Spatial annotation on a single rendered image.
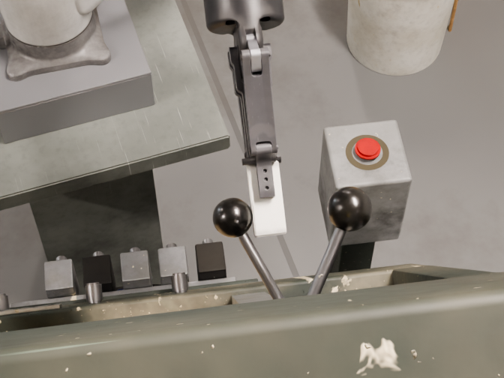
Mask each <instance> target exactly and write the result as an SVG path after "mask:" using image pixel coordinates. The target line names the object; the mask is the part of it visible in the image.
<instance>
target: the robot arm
mask: <svg viewBox="0 0 504 378"><path fill-rule="evenodd" d="M102 1H103V0H0V19H1V24H0V49H7V56H8V63H7V76H8V78H9V79H10V80H11V81H14V82H18V81H21V80H24V79H25V78H28V77H31V76H34V75H38V74H45V73H49V72H54V71H61V70H66V69H70V68H77V67H82V66H86V65H106V64H108V63H109V62H110V60H111V54H110V50H109V49H108V47H107V45H106V44H105V43H104V38H103V35H102V31H101V24H100V21H99V18H98V12H97V8H96V7H97V6H98V5H99V4H100V3H101V2H102ZM203 2H204V8H205V21H206V27H207V29H208V30H209V31H210V32H212V33H215V34H218V35H225V34H230V35H233V37H234V47H229V52H227V56H228V63H229V69H230V70H231V71H232V79H233V85H234V92H235V95H236V96H238V106H239V112H240V118H241V129H242V134H243V140H244V157H245V158H243V159H241V162H242V166H244V165H246V169H247V181H248V188H249V194H250V207H251V211H252V215H253V232H254V236H256V237H263V236H275V235H282V234H286V232H287V227H286V221H285V214H284V202H283V195H282V189H281V177H280V170H279V163H281V156H279V157H278V156H277V153H278V144H277V140H276V132H275V117H274V108H273V100H272V84H273V82H272V70H271V64H270V61H271V59H272V48H271V44H270V43H263V33H262V30H269V29H273V28H275V27H277V26H279V25H280V24H281V23H282V22H283V21H284V6H283V0H203Z"/></svg>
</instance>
